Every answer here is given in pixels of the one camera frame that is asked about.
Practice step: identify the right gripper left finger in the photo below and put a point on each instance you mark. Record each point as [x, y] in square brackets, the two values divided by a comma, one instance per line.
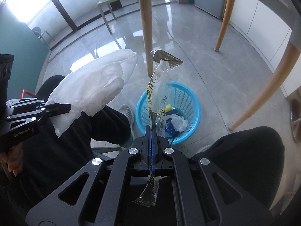
[129, 163]

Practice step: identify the yellow sponge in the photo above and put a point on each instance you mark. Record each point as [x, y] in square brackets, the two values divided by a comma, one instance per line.
[168, 108]

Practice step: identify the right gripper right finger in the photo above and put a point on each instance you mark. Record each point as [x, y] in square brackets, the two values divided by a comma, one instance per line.
[166, 161]

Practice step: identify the blue plastic snack bag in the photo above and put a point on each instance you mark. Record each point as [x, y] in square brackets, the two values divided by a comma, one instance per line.
[169, 129]

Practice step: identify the yellow clear wrapper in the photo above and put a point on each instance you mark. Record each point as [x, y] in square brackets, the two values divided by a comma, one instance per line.
[158, 91]

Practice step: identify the grey sneaker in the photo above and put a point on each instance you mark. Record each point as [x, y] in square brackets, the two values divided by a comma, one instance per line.
[127, 111]

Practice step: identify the round white table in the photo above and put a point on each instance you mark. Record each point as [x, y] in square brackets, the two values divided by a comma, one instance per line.
[225, 71]

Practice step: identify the clear plastic bag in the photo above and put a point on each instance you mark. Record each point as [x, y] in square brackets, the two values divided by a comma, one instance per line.
[179, 123]

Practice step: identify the kitchen counter cabinets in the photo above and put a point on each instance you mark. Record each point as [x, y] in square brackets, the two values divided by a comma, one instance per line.
[265, 31]

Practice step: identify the white plastic bag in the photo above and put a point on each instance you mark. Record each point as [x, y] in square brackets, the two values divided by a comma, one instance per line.
[92, 86]

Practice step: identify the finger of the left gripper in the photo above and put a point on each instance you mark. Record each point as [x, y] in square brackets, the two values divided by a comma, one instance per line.
[21, 102]
[22, 111]

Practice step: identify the person's left hand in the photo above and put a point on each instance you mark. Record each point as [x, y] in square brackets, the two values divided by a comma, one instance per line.
[13, 158]

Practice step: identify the metal bar stool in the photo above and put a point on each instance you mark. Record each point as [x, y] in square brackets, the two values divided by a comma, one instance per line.
[295, 119]

